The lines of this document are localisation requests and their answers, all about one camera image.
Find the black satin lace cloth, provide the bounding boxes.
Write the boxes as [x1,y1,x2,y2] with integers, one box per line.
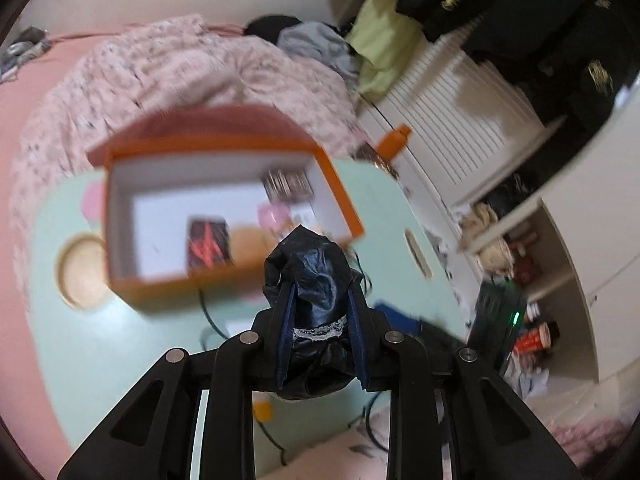
[264,226,356,401]

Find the brown plush toy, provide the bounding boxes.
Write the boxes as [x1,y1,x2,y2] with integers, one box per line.
[229,224,279,266]

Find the pink round case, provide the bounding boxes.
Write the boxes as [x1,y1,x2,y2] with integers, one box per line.
[257,203,292,232]

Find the dark red black box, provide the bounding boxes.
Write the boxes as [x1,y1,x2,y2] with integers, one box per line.
[186,218,231,271]

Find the brown patterned card box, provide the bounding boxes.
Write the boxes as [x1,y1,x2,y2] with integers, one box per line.
[262,168,314,204]

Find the orange cardboard box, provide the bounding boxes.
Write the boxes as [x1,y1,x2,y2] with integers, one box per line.
[103,134,364,306]

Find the orange bottle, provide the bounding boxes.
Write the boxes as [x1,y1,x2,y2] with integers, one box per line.
[375,125,412,162]

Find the mint green lap table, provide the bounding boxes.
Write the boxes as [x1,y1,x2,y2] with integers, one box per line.
[28,160,480,448]

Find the grey garment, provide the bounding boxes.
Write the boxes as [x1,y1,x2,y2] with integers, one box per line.
[277,22,360,91]

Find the pink floral duvet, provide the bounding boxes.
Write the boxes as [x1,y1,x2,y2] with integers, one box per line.
[1,15,366,292]

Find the black garment on bed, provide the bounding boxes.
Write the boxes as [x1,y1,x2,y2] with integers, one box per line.
[243,14,302,44]

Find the light green garment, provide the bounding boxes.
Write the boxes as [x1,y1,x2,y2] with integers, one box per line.
[346,0,422,102]

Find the pink bed sheet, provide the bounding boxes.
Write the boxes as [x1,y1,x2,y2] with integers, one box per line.
[0,29,132,480]

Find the hanging black clothes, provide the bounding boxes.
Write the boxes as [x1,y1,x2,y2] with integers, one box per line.
[328,0,640,126]

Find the grey bundle on bed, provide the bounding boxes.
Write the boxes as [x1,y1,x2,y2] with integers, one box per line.
[1,26,52,84]

